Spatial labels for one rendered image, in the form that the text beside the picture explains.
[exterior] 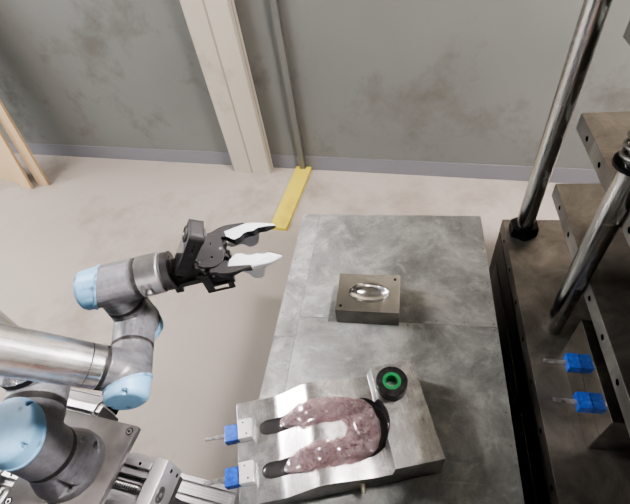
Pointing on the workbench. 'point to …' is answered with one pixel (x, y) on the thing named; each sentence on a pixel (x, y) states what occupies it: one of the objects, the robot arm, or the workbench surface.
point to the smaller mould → (368, 299)
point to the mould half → (401, 462)
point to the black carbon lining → (288, 428)
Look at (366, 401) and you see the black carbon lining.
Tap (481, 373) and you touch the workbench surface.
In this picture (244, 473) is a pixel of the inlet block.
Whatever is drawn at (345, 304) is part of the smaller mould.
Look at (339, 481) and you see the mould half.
